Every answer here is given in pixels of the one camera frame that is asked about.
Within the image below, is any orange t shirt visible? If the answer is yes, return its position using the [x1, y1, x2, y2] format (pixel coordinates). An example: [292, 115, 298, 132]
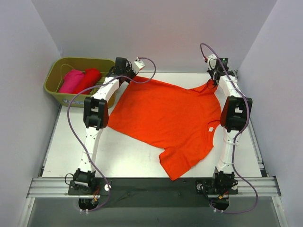
[108, 76, 221, 180]

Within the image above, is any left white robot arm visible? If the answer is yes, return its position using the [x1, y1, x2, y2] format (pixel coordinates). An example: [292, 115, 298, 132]
[70, 57, 145, 194]

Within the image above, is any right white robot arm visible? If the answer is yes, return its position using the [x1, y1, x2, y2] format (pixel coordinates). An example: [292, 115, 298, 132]
[203, 54, 252, 195]

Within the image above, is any rolled red t shirt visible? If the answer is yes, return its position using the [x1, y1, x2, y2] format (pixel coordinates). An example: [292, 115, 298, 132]
[73, 68, 102, 94]

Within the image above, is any rolled pink t shirt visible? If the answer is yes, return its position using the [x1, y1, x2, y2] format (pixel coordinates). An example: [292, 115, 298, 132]
[59, 69, 84, 94]

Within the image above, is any olive green plastic basket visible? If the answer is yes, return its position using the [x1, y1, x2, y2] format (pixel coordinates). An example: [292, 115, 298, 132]
[44, 57, 115, 106]

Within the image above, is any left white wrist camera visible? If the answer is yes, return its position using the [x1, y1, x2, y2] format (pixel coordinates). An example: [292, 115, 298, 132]
[132, 57, 145, 72]

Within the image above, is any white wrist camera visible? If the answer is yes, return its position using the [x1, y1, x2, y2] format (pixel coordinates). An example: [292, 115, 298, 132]
[132, 57, 145, 72]
[205, 54, 217, 70]

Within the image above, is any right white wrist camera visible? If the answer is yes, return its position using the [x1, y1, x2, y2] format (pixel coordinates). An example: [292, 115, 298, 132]
[205, 54, 217, 70]

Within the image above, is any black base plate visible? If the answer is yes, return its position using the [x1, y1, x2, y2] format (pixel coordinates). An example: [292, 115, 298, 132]
[68, 177, 238, 210]

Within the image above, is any aluminium front rail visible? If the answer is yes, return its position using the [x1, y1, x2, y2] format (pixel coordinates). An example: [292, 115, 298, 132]
[27, 177, 281, 198]

